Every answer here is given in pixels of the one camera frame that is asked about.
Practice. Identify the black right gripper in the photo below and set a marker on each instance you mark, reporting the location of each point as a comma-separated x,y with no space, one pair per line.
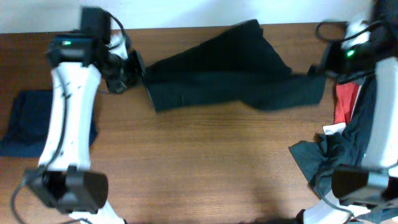
331,65

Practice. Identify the black shorts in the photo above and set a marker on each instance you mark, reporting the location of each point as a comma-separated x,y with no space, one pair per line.
237,65

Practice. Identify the white garment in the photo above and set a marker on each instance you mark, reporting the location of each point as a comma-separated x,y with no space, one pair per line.
334,128

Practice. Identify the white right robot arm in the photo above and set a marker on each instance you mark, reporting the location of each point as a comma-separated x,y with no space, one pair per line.
354,172

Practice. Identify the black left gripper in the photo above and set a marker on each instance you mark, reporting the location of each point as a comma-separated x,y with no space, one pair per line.
135,74

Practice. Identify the dark grey printed t-shirt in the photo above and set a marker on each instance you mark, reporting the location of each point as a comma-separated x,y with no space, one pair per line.
317,160

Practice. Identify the red garment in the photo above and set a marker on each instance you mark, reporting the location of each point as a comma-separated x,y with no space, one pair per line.
346,97

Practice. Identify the folded navy blue garment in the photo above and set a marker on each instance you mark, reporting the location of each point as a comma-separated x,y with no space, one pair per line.
28,124

